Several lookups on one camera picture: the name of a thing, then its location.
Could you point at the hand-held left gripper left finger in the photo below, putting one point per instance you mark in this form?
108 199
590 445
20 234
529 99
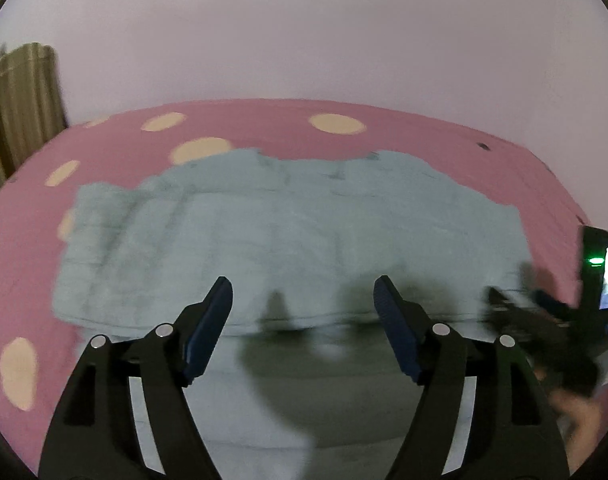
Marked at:
211 320

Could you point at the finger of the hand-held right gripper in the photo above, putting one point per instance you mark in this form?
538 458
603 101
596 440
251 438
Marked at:
509 305
554 304

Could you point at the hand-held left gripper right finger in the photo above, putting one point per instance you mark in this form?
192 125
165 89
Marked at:
396 322

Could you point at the light blue puffer jacket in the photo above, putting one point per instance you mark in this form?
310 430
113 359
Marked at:
294 240

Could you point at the person's right hand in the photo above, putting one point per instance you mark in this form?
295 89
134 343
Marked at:
581 422

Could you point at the pink dotted bed sheet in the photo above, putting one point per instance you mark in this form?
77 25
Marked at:
434 135

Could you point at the striped cloth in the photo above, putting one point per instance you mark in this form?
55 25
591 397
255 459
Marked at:
21 110

